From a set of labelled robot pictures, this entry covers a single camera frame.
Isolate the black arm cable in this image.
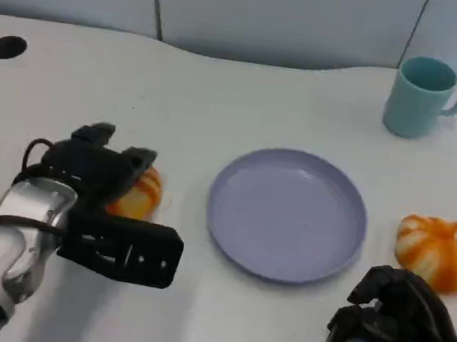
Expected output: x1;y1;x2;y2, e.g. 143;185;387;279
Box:
0;213;70;255
21;136;57;179

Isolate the lilac plate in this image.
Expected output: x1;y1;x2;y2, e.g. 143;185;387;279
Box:
199;140;375;293

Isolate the orange white toy bread roll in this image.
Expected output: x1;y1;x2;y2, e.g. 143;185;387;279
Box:
105;161;167;221
391;212;457;295

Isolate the pale green mug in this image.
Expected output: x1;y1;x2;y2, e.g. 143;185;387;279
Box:
381;52;457;144

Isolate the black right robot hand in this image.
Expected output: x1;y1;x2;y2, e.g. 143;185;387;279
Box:
324;259;457;342

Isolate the black table cable hole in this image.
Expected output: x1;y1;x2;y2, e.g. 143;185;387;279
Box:
0;34;29;62

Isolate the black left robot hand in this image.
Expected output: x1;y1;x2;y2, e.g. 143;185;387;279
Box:
36;116;162;221

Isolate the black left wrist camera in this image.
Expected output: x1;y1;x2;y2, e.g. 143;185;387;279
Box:
53;208;187;292

